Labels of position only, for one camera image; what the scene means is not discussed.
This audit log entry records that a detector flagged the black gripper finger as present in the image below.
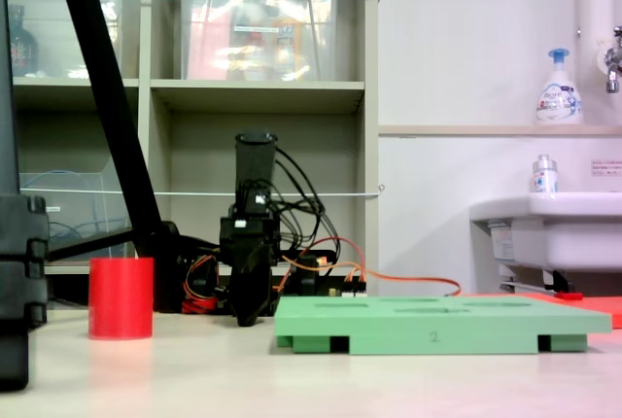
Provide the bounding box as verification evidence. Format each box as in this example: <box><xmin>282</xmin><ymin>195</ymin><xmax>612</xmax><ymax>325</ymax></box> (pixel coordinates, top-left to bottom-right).
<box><xmin>228</xmin><ymin>242</ymin><xmax>274</xmax><ymax>328</ymax></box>

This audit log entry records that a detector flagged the red cylinder block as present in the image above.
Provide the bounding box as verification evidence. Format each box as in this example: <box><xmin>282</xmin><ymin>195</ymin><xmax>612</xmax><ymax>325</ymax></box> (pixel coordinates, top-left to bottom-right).
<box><xmin>87</xmin><ymin>256</ymin><xmax>156</xmax><ymax>341</ymax></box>

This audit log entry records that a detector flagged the circuit board with connectors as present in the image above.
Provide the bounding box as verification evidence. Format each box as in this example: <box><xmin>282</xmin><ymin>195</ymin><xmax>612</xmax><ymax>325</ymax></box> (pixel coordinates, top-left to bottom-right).
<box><xmin>328</xmin><ymin>272</ymin><xmax>369</xmax><ymax>300</ymax></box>

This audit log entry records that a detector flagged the beige shelf unit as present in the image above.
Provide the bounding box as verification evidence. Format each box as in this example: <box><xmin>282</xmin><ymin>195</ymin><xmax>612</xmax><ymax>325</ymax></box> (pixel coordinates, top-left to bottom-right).
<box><xmin>0</xmin><ymin>0</ymin><xmax>380</xmax><ymax>276</ymax></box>

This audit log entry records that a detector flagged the large clear storage bin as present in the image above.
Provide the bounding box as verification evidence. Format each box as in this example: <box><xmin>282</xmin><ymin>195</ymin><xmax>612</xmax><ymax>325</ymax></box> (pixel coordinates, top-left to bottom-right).
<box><xmin>178</xmin><ymin>0</ymin><xmax>341</xmax><ymax>83</ymax></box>

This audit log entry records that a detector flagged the green shape sorting board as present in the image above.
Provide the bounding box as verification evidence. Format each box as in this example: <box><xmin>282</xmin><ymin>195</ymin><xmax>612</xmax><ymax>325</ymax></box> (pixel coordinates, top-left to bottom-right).
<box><xmin>273</xmin><ymin>295</ymin><xmax>613</xmax><ymax>356</ymax></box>

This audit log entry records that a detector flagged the black notched tripod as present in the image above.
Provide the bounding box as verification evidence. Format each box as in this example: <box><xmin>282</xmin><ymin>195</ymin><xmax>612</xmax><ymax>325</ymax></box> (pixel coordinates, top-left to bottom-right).
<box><xmin>0</xmin><ymin>0</ymin><xmax>50</xmax><ymax>393</ymax></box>

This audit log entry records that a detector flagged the sticker on sink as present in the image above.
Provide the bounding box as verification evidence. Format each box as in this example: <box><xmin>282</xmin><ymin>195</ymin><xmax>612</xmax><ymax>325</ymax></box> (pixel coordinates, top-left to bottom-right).
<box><xmin>490</xmin><ymin>226</ymin><xmax>516</xmax><ymax>266</ymax></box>

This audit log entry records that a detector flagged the clear plastic bin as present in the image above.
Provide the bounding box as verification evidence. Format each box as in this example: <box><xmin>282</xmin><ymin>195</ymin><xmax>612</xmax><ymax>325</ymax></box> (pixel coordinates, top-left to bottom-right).
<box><xmin>7</xmin><ymin>0</ymin><xmax>125</xmax><ymax>80</ymax></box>

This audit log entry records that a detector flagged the dark glass bottle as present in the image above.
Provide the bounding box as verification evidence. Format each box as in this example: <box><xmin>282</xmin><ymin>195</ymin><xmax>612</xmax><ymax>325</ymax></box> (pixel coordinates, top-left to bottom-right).
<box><xmin>7</xmin><ymin>3</ymin><xmax>40</xmax><ymax>78</ymax></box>

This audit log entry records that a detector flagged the small clear sanitizer bottle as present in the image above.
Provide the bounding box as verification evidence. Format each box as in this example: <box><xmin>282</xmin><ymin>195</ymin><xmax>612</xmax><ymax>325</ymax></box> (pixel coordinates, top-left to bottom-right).
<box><xmin>531</xmin><ymin>154</ymin><xmax>560</xmax><ymax>194</ymax></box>

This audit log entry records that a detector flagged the white sink basin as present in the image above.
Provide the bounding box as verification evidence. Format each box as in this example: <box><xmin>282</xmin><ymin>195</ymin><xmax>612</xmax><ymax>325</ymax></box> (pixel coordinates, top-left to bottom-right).
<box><xmin>468</xmin><ymin>192</ymin><xmax>622</xmax><ymax>273</ymax></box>

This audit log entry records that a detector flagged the white foam soap pump bottle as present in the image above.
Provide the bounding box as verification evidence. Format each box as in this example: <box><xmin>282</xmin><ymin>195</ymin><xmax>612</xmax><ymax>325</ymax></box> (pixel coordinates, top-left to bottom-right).
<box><xmin>536</xmin><ymin>47</ymin><xmax>584</xmax><ymax>125</ymax></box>

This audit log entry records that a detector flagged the metal water faucet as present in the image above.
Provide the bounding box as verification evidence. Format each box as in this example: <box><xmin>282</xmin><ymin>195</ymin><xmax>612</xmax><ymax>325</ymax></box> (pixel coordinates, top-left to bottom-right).
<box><xmin>602</xmin><ymin>24</ymin><xmax>622</xmax><ymax>95</ymax></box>

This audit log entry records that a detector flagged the black looping servo cable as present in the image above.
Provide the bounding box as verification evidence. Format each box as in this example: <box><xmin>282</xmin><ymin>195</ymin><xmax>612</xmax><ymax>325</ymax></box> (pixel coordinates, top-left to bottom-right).
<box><xmin>269</xmin><ymin>145</ymin><xmax>341</xmax><ymax>263</ymax></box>

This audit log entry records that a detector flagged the long orange wire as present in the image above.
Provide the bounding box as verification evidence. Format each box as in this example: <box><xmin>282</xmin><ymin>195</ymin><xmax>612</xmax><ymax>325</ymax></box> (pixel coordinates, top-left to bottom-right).
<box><xmin>276</xmin><ymin>236</ymin><xmax>462</xmax><ymax>298</ymax></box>

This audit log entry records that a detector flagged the clear box with cables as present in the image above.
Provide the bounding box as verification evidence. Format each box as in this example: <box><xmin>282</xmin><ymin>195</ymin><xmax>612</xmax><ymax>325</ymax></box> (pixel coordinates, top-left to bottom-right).
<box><xmin>18</xmin><ymin>172</ymin><xmax>135</xmax><ymax>259</ymax></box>

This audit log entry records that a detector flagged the black camera tripod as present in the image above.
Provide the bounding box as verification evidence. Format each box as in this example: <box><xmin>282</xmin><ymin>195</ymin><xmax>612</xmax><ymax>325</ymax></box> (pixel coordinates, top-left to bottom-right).
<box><xmin>46</xmin><ymin>0</ymin><xmax>184</xmax><ymax>315</ymax></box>

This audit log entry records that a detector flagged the wall notice label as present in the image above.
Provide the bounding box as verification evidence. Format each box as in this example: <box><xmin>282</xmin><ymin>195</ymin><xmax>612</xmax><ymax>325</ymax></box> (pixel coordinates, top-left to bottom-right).
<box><xmin>590</xmin><ymin>158</ymin><xmax>622</xmax><ymax>178</ymax></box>

